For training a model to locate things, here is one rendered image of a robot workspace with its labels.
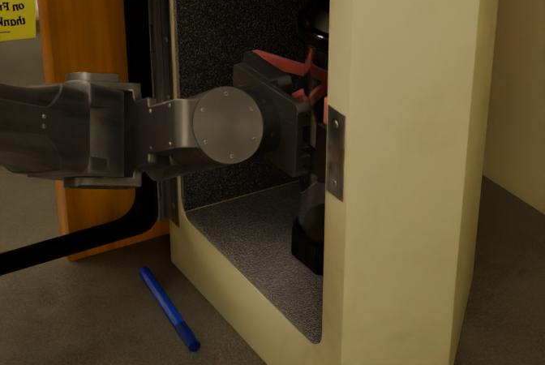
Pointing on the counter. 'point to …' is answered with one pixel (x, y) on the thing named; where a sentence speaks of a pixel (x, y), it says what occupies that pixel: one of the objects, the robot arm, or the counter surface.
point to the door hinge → (162, 65)
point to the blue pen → (169, 309)
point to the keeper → (336, 152)
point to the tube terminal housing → (385, 169)
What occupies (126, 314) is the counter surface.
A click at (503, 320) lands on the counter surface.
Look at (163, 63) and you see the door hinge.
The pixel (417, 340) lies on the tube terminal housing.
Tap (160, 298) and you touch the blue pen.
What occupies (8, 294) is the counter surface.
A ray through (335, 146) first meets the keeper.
